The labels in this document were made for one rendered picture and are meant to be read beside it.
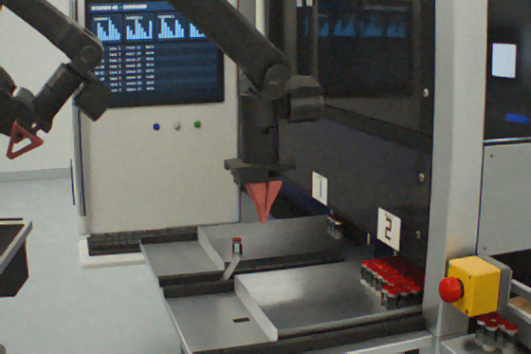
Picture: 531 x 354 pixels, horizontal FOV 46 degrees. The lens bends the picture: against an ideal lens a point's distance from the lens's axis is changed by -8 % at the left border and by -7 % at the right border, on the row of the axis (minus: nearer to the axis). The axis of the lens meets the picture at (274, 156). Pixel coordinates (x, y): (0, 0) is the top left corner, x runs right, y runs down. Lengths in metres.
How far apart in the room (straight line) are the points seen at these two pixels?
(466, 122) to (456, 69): 0.09
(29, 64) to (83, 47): 5.17
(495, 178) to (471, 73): 0.18
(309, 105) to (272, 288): 0.43
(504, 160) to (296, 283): 0.50
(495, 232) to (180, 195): 1.08
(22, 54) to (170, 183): 4.61
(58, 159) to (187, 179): 4.64
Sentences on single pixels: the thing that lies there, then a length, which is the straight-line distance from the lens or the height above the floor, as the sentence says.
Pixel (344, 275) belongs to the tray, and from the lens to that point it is 1.37.
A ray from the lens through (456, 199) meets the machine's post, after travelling 1.05.
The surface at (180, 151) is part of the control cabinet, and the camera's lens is 1.91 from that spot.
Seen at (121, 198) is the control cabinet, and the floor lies 0.91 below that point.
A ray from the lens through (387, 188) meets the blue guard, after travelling 1.22.
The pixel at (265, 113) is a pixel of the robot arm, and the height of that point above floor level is 1.26.
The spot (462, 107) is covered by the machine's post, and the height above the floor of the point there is 1.27.
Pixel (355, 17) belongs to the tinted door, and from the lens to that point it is 1.34.
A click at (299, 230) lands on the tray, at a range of 1.67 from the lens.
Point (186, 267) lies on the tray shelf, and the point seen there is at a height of 0.88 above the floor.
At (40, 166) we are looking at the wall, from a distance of 6.53.
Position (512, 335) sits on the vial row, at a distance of 1.08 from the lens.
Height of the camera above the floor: 1.38
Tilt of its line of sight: 11 degrees down
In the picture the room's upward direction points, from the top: straight up
